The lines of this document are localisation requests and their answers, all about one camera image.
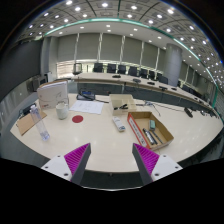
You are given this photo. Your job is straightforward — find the red-edged open cardboard box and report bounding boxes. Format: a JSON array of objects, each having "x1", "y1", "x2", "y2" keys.
[{"x1": 126, "y1": 111, "x2": 175, "y2": 150}]

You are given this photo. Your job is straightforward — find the white ceramic mug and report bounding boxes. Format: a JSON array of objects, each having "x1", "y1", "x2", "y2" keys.
[{"x1": 55, "y1": 101, "x2": 70, "y2": 121}]

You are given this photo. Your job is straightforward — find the grey box monitor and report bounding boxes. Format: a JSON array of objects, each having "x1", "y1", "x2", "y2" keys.
[{"x1": 27, "y1": 75, "x2": 48, "y2": 93}]

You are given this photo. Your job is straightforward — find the black cylindrical tool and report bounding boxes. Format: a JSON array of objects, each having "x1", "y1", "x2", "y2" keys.
[{"x1": 142, "y1": 128, "x2": 157, "y2": 146}]

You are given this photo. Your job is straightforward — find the black pen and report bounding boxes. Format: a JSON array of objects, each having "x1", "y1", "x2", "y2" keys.
[{"x1": 151, "y1": 130, "x2": 164, "y2": 145}]

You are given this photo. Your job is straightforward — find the small teal eraser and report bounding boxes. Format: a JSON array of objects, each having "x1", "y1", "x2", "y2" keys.
[{"x1": 148, "y1": 119, "x2": 157, "y2": 131}]

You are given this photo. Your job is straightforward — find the white copy paper box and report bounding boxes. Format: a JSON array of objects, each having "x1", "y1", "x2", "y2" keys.
[{"x1": 36, "y1": 80, "x2": 70, "y2": 110}]

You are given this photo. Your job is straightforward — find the white paper sheet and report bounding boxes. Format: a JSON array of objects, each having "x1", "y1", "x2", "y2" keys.
[{"x1": 69, "y1": 99, "x2": 105, "y2": 115}]

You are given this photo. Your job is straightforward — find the round ceiling lights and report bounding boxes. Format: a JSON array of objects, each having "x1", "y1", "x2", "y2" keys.
[{"x1": 28, "y1": 0, "x2": 224, "y2": 84}]

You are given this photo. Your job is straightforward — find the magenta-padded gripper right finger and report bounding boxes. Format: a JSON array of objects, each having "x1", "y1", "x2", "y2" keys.
[{"x1": 131, "y1": 142, "x2": 184, "y2": 186}]

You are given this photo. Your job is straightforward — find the beige open organizer box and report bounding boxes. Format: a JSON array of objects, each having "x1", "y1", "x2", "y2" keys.
[{"x1": 109, "y1": 93, "x2": 138, "y2": 117}]

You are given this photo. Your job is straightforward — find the row of black office chairs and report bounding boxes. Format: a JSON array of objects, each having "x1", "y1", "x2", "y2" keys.
[{"x1": 92, "y1": 62, "x2": 201, "y2": 98}]

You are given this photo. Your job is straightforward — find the black marker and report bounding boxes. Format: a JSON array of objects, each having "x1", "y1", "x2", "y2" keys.
[{"x1": 113, "y1": 103, "x2": 129, "y2": 111}]

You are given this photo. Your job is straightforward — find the clear plastic water bottle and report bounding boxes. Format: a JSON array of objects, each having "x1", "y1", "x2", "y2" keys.
[{"x1": 29, "y1": 104, "x2": 51, "y2": 142}]

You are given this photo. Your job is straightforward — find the long curved conference desk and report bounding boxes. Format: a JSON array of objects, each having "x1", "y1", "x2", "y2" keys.
[{"x1": 71, "y1": 72, "x2": 221, "y2": 114}]

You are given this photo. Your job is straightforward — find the black power strip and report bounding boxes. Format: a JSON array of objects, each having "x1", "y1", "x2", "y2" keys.
[{"x1": 18, "y1": 103, "x2": 37, "y2": 118}]

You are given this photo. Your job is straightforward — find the black desk telephone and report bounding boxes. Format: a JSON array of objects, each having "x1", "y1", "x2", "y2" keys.
[{"x1": 76, "y1": 90, "x2": 96, "y2": 102}]

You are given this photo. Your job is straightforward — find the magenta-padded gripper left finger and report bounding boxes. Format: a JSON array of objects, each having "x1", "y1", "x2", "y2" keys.
[{"x1": 40, "y1": 142, "x2": 92, "y2": 186}]

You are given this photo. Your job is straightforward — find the white remote control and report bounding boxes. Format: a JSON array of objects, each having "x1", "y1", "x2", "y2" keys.
[{"x1": 111, "y1": 116, "x2": 127, "y2": 133}]

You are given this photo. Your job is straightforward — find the flat round red coaster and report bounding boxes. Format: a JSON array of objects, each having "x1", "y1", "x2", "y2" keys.
[{"x1": 71, "y1": 114, "x2": 84, "y2": 124}]

